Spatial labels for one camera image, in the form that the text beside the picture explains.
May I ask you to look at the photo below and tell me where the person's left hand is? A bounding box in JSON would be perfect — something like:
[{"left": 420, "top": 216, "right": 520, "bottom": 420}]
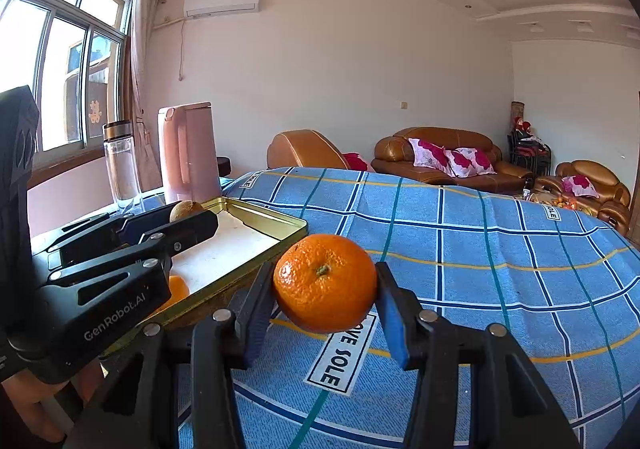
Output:
[{"left": 0, "top": 364, "right": 68, "bottom": 442}]

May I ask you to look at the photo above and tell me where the brown leather three-seat sofa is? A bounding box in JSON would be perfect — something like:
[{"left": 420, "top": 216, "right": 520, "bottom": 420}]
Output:
[{"left": 371, "top": 127, "right": 535, "bottom": 194}]

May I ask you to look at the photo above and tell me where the orange mandarin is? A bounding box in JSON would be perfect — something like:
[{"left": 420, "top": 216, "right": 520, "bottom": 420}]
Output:
[
  {"left": 272, "top": 234, "right": 378, "bottom": 335},
  {"left": 150, "top": 275, "right": 191, "bottom": 315}
]

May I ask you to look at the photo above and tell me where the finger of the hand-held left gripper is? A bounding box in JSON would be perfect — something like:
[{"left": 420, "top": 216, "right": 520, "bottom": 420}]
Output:
[
  {"left": 46, "top": 210, "right": 219, "bottom": 288},
  {"left": 47, "top": 205, "right": 174, "bottom": 255}
]

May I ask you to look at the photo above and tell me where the golden tin tray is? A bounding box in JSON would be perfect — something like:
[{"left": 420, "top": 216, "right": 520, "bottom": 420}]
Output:
[{"left": 100, "top": 196, "right": 309, "bottom": 360}]

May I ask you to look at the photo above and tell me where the white wall air conditioner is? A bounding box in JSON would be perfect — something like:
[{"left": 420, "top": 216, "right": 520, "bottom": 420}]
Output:
[{"left": 183, "top": 0, "right": 261, "bottom": 18}]

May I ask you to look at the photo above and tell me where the brown leather armchair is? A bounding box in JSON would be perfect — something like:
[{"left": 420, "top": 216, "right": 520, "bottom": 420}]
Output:
[
  {"left": 555, "top": 160, "right": 632, "bottom": 235},
  {"left": 266, "top": 130, "right": 376, "bottom": 173}
]

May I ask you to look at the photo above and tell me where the sliding glass window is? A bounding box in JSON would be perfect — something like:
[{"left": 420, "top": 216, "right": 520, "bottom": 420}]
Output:
[{"left": 0, "top": 0, "right": 133, "bottom": 154}]

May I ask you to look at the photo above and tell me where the coffee table with snacks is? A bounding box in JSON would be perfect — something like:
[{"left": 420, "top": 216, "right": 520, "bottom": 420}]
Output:
[{"left": 520, "top": 186, "right": 601, "bottom": 214}]

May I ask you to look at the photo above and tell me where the air conditioner hose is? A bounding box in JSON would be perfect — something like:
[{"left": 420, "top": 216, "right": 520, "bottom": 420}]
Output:
[{"left": 176, "top": 18, "right": 187, "bottom": 80}]

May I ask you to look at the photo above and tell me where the pink curtain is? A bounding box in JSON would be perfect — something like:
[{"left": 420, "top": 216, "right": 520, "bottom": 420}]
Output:
[{"left": 105, "top": 0, "right": 171, "bottom": 190}]

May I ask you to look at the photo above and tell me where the stack of dark chairs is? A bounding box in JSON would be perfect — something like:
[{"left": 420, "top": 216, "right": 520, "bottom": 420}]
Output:
[{"left": 507, "top": 131, "right": 552, "bottom": 174}]

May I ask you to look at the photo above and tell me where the clear glass bottle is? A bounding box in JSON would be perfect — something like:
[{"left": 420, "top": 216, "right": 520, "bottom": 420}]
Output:
[{"left": 102, "top": 120, "right": 143, "bottom": 210}]

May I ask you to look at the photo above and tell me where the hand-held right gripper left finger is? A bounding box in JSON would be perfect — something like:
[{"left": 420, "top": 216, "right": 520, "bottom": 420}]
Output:
[{"left": 62, "top": 261, "right": 276, "bottom": 449}]

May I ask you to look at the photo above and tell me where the blue plaid tablecloth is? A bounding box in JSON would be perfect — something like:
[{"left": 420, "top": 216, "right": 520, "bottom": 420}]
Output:
[{"left": 170, "top": 167, "right": 640, "bottom": 449}]

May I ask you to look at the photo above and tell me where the small tan fruit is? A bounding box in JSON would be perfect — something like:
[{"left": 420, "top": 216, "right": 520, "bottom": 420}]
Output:
[{"left": 169, "top": 200, "right": 205, "bottom": 224}]

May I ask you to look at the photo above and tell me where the floral pink white pillow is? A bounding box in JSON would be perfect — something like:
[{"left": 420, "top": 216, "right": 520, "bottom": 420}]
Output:
[
  {"left": 408, "top": 138, "right": 453, "bottom": 174},
  {"left": 445, "top": 147, "right": 497, "bottom": 177},
  {"left": 561, "top": 175, "right": 599, "bottom": 198}
]

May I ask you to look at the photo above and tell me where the pink electric kettle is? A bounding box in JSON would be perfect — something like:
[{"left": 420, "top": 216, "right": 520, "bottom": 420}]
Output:
[{"left": 158, "top": 102, "right": 223, "bottom": 204}]

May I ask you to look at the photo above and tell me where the red pillow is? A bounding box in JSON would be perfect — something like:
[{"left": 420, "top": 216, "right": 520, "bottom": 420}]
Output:
[{"left": 342, "top": 152, "right": 371, "bottom": 172}]

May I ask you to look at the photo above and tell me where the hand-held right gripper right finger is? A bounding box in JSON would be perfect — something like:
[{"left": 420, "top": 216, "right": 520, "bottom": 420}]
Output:
[{"left": 374, "top": 261, "right": 581, "bottom": 449}]

